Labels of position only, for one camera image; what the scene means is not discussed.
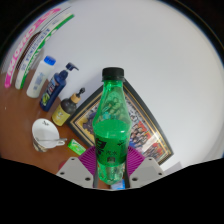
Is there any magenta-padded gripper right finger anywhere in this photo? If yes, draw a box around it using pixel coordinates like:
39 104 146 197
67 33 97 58
124 145 166 190

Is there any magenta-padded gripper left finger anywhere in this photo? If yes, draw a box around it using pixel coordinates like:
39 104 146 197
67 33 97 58
55 146 100 190

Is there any green plastic drink bottle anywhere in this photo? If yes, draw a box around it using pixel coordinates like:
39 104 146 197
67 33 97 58
91 67 131 184

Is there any flat round red coaster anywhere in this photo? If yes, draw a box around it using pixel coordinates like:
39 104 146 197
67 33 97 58
58 160 69 172

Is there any small green packet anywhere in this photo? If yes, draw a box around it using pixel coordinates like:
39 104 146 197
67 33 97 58
67 138 87 156

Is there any framed cartoon group picture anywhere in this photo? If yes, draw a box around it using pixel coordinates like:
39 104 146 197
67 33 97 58
66 79 175 166

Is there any metal spoon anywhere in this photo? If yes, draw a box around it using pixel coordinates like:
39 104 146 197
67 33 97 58
35 136 68 143

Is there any white camouflage mug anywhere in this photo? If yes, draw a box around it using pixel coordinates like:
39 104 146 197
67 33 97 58
31 118 67 154

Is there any dark yellow-label pump bottle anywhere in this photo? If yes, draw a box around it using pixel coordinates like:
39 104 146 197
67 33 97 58
51 87 86 127

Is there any blue pump bottle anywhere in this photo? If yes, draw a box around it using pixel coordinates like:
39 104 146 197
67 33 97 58
39 62 80 112

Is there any white bottle with blue cap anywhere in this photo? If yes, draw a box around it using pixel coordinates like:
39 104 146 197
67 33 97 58
26 55 57 99

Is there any long green and white box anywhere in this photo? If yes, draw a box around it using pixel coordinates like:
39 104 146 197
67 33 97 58
14 13 75 90

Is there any long pink and white box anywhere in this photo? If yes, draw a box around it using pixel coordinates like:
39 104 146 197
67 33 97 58
3 8 63 89

